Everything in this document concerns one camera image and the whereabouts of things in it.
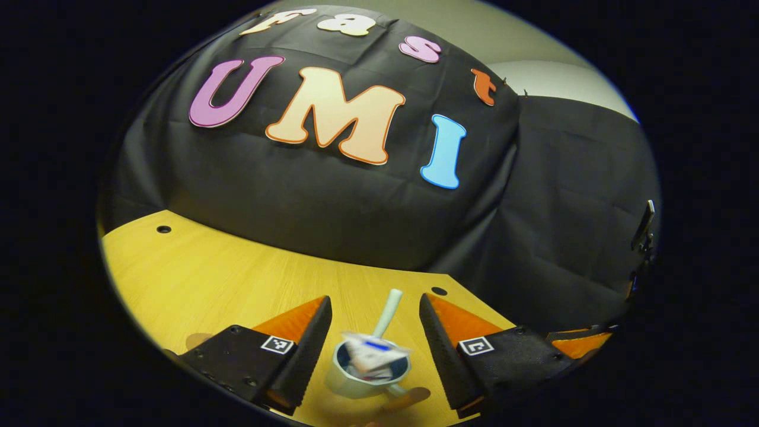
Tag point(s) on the wooden desktop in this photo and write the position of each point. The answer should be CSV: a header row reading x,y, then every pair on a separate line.
x,y
201,279

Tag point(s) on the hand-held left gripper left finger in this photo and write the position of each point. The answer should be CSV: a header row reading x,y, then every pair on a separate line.
x,y
308,356

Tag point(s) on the black backdrop cloth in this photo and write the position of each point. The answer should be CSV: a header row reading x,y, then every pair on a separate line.
x,y
332,207

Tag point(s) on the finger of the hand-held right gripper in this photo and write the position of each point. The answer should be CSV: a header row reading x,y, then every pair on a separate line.
x,y
584,343

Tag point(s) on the pale green toothbrush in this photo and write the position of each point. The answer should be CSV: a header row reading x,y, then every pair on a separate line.
x,y
388,311

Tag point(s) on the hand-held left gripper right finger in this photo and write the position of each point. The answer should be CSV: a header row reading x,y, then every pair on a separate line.
x,y
445,356

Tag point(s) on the white toothpaste tube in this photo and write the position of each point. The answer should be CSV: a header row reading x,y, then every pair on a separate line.
x,y
373,353

